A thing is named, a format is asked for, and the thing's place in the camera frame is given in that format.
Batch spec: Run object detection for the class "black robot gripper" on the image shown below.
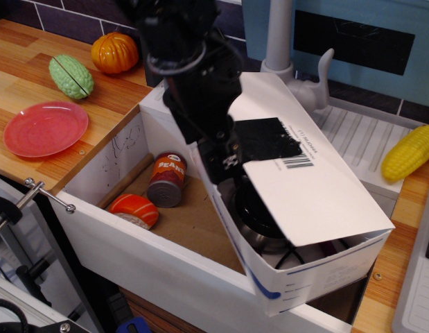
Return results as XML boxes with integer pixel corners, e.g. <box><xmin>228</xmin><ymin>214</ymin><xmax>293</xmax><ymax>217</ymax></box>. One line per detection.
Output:
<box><xmin>147</xmin><ymin>29</ymin><xmax>244</xmax><ymax>185</ymax></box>

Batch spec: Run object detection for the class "white cardboard box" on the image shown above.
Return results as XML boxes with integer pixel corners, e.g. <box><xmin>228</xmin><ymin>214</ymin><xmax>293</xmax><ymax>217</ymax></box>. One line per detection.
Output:
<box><xmin>191</xmin><ymin>73</ymin><xmax>394</xmax><ymax>316</ymax></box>

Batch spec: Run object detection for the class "toy beans can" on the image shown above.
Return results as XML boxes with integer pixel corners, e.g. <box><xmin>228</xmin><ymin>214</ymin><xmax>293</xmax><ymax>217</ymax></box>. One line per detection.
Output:
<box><xmin>146</xmin><ymin>151</ymin><xmax>187</xmax><ymax>207</ymax></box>

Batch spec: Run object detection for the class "black silver 3d mouse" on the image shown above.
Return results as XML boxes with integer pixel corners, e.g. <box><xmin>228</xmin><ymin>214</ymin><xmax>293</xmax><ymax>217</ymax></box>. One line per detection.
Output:
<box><xmin>228</xmin><ymin>181</ymin><xmax>296</xmax><ymax>255</ymax></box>

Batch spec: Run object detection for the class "orange salmon sushi toy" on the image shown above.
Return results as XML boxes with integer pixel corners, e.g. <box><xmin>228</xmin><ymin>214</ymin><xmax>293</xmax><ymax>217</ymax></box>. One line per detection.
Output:
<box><xmin>109</xmin><ymin>194</ymin><xmax>159</xmax><ymax>230</ymax></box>

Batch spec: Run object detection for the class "white toy sink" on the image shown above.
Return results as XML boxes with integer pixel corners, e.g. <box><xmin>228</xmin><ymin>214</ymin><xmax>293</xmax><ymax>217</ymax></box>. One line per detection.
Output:
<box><xmin>58</xmin><ymin>68</ymin><xmax>429</xmax><ymax>332</ymax></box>

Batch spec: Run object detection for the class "grey toy faucet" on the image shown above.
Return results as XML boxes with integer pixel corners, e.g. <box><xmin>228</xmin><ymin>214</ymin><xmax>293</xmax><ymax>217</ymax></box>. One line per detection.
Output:
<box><xmin>261</xmin><ymin>0</ymin><xmax>335</xmax><ymax>114</ymax></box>

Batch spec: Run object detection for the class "orange toy pumpkin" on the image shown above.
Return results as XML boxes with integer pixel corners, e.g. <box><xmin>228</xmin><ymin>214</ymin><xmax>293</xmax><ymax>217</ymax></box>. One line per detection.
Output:
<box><xmin>91</xmin><ymin>32</ymin><xmax>139</xmax><ymax>74</ymax></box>

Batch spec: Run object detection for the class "green toy bitter melon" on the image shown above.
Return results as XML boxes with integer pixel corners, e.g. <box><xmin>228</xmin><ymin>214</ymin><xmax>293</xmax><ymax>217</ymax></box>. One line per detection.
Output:
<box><xmin>49</xmin><ymin>54</ymin><xmax>94</xmax><ymax>99</ymax></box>

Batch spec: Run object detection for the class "yellow toy corn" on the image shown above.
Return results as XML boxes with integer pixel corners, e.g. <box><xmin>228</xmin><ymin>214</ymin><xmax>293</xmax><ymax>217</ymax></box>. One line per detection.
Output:
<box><xmin>380</xmin><ymin>125</ymin><xmax>429</xmax><ymax>182</ymax></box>

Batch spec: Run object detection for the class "pink plastic plate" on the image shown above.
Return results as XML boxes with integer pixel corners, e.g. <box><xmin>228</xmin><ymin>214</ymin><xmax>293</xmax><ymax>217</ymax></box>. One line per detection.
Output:
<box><xmin>3</xmin><ymin>101</ymin><xmax>89</xmax><ymax>158</ymax></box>

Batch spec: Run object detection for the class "metal clamp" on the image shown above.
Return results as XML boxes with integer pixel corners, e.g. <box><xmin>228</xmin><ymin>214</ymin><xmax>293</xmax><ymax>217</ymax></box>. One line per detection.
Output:
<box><xmin>0</xmin><ymin>178</ymin><xmax>76</xmax><ymax>233</ymax></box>

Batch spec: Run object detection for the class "grey tray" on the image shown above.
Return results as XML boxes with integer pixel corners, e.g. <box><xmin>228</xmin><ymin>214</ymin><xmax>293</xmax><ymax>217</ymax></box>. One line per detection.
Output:
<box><xmin>392</xmin><ymin>194</ymin><xmax>429</xmax><ymax>332</ymax></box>

